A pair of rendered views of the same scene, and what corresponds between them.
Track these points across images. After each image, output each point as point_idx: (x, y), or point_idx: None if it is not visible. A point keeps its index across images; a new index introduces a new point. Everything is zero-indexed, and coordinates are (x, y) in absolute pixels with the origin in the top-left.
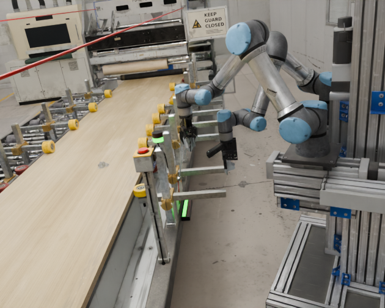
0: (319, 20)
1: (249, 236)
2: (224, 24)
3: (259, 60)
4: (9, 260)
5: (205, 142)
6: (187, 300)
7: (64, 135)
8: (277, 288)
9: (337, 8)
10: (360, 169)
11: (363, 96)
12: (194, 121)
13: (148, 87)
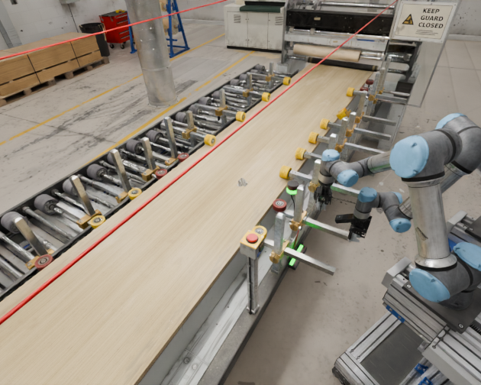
0: None
1: (359, 270)
2: (443, 26)
3: (423, 193)
4: (133, 266)
5: (366, 143)
6: (279, 305)
7: (230, 125)
8: (353, 351)
9: None
10: None
11: None
12: (354, 141)
13: (328, 82)
